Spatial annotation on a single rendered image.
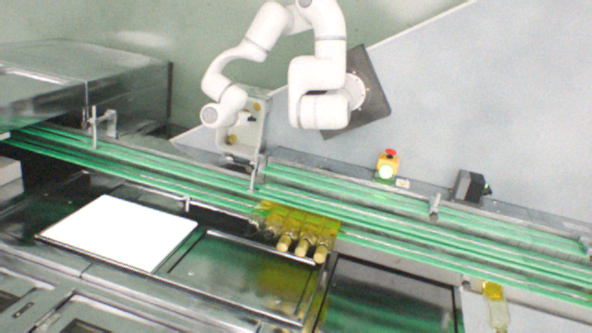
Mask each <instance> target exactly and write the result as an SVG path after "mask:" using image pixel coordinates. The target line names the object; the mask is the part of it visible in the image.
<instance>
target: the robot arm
mask: <svg viewBox="0 0 592 333"><path fill-rule="evenodd" d="M310 29H314V55H302V56H297V57H295V58H293V59H292V60H291V62H290V67H289V74H288V97H289V111H288V113H289V120H290V124H291V126H292V127H293V128H296V129H316V130H337V129H342V128H344V127H346V126H347V125H348V123H349V121H350V117H351V111H352V110H354V109H356V108H358V107H359V106H360V105H361V104H362V102H363V101H364V97H365V88H364V85H363V83H362V81H361V79H360V78H358V77H357V76H355V75H353V74H351V73H346V41H347V34H346V24H345V19H344V16H343V14H342V11H341V9H340V7H339V5H338V3H337V1H336V0H295V5H292V6H284V5H282V4H280V3H279V2H275V1H270V2H267V3H265V4H264V5H263V6H261V8H260V9H259V11H258V13H257V14H256V16H255V18H254V20H253V22H252V24H251V26H250V28H249V29H248V30H247V32H246V34H245V36H244V37H243V39H242V41H241V43H240V44H239V45H238V46H236V47H233V48H230V49H228V50H226V51H225V52H223V53H222V54H220V55H219V56H218V57H217V58H216V59H215V60H214V61H213V62H212V64H211V66H210V67H209V69H208V71H207V73H206V75H205V77H204V79H203V80H202V83H201V88H202V91H203V92H204V93H205V94H206V95H207V96H210V97H211V98H212V99H214V100H215V101H217V102H218V104H207V105H205V106H204V107H203V108H202V110H201V113H200V118H201V121H202V122H203V124H204V125H205V126H206V127H208V128H229V127H232V126H234V125H235V126H246V127H248V126H249V125H250V121H254V122H256V118H254V117H253V116H252V113H248V112H245V111H241V110H240V109H242V108H243V107H244V106H245V104H246V102H247V99H248V94H247V93H246V92H245V91H244V90H243V89H241V88H240V87H238V86H237V85H236V84H234V83H233V82H231V81H230V80H228V79H227V78H225V77H224V76H222V75H221V72H222V70H223V68H224V67H225V65H226V64H227V63H228V62H229V61H231V60H233V59H236V58H245V59H249V60H252V61H256V62H263V61H265V59H266V57H267V56H268V54H269V53H270V52H271V50H272V48H273V47H274V45H275V43H276V42H277V40H278V38H279V36H288V35H292V34H295V33H299V32H302V31H307V30H310ZM309 91H328V92H326V93H325V94H324V95H305V94H306V93H307V92H309Z"/></svg>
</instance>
